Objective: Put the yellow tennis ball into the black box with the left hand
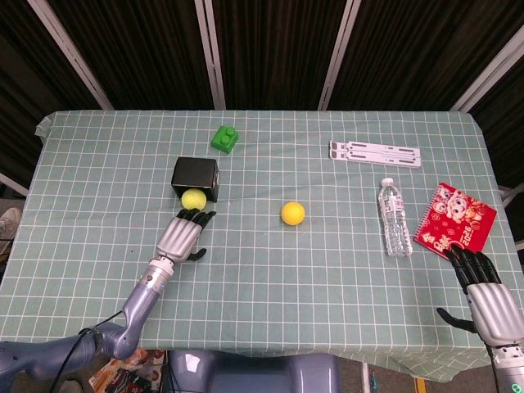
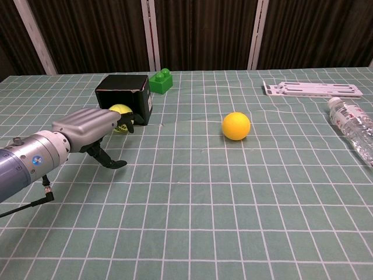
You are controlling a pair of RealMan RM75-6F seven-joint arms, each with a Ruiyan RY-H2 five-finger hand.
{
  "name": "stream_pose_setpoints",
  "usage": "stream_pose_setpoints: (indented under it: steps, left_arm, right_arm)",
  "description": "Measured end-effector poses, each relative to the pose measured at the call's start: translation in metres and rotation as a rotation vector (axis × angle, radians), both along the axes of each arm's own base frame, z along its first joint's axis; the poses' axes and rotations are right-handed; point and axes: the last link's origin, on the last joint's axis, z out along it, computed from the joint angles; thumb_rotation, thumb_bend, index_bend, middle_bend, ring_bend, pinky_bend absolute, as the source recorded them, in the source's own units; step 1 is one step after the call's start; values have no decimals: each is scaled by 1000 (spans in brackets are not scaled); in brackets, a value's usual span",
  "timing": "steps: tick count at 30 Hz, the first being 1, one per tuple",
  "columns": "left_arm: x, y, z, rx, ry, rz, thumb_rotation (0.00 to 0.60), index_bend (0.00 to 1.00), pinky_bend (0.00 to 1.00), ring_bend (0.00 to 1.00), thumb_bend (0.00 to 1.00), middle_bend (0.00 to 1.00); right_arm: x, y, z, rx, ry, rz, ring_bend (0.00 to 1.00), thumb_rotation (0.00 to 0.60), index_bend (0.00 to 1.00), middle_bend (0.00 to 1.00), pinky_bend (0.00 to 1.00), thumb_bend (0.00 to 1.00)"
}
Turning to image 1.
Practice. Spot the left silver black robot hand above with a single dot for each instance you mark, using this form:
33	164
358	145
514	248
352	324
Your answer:
180	239

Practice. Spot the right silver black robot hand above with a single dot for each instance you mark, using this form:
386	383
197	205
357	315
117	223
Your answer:
489	305

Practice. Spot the yellow-green tennis ball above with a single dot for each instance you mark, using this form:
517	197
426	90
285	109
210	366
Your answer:
193	198

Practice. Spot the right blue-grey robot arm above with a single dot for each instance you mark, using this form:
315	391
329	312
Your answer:
509	368

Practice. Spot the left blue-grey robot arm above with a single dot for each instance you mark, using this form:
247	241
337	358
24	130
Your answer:
82	348

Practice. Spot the black open box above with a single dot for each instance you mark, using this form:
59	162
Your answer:
196	177

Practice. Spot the orange-yellow smooth ball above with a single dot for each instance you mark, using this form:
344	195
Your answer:
292	213

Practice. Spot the green checkered tablecloth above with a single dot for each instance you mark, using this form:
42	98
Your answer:
262	262

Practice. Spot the red spiral desk calendar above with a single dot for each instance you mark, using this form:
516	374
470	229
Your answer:
456	221

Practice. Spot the green toy building brick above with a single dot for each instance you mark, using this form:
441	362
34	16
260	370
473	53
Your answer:
224	138

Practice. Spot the clear plastic water bottle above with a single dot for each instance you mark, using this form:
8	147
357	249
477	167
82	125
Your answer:
394	219

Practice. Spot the colourful printed bag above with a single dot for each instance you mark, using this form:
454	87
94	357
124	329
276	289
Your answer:
137	370

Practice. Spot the blue-grey robot torso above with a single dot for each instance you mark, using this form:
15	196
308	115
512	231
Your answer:
254	371

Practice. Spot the grey sneaker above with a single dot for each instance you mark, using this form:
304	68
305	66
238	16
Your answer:
7	224

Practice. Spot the white folding laptop stand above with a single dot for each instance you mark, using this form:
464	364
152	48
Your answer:
374	154

